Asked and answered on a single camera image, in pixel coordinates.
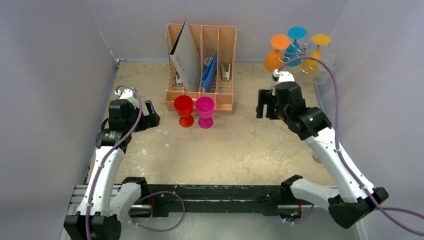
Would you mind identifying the red wine glass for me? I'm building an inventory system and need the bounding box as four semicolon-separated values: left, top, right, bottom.
173;95;194;128

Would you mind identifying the yellow wine glass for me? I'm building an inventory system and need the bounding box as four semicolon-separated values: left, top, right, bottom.
301;33;332;75

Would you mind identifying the clear glass wine glass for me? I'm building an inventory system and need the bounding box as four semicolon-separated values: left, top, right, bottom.
312;54;337;85

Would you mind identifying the pink wine glass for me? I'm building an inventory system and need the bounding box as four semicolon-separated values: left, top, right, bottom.
195;96;215;129

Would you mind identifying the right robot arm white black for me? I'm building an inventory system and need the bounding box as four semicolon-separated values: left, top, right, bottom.
256;81;389;229

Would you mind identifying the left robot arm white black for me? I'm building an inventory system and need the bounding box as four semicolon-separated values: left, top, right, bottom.
63;99;160;240

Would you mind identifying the orange wine glass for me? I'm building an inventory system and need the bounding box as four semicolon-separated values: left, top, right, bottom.
263;34;290;73

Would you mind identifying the blue wine glass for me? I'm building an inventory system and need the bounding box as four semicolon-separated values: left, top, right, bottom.
283;26;308;63

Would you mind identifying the chrome wine glass rack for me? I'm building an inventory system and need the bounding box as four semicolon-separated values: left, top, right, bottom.
282;43;328;74

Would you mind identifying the grey stapler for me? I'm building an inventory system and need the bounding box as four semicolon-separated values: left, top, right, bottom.
220;64;231;81

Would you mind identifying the blue folder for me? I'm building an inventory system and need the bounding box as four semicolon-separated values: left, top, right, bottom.
200;52;218;93

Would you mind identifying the tape roll in organizer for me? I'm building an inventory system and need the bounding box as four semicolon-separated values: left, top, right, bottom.
203;57;214;69

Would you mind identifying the grey white folder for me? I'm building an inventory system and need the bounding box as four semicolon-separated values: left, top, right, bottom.
169;20;201;92

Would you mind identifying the peach plastic desk organizer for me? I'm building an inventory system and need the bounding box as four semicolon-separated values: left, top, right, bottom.
164;22;237;115

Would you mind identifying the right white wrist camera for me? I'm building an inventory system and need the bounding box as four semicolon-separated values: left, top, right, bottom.
272;69;295;85

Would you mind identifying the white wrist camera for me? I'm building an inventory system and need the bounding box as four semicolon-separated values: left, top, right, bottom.
114;88;140;108
272;69;295;85

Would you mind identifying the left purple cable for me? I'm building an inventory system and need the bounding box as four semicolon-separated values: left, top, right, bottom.
84;85;186;240

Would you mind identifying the purple cable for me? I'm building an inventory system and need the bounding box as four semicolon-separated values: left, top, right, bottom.
277;56;424;237
84;85;186;240

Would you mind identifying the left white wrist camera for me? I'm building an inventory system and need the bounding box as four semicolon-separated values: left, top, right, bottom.
114;88;140;108

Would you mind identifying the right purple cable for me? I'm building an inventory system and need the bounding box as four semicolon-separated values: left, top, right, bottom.
277;56;424;237

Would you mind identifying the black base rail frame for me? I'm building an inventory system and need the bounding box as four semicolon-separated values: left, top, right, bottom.
123;177;309;217

